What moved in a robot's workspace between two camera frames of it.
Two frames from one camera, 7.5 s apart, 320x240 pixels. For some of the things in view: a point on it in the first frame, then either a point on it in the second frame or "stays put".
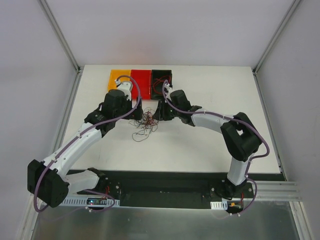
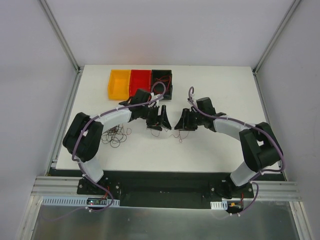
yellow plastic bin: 114,74 stays put
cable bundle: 146,122 -> 115,135
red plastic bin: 143,77 stays put
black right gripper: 164,113 -> 187,119
